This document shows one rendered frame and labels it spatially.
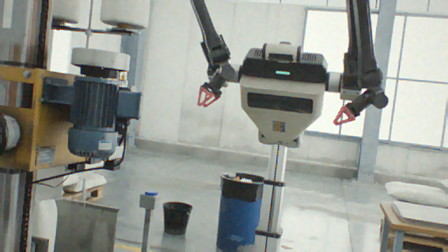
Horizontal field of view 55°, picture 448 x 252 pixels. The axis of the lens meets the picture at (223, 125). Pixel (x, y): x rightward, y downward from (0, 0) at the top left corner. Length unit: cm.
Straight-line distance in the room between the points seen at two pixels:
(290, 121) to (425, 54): 792
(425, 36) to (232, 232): 699
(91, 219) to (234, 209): 183
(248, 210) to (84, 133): 261
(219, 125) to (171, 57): 195
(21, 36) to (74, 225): 113
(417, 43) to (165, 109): 563
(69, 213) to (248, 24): 811
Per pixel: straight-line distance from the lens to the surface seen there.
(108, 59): 137
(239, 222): 386
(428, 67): 980
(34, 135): 143
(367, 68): 170
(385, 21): 937
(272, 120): 204
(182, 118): 1015
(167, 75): 1032
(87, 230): 228
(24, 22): 147
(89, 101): 139
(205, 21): 179
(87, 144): 139
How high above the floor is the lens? 130
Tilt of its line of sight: 3 degrees down
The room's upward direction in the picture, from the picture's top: 7 degrees clockwise
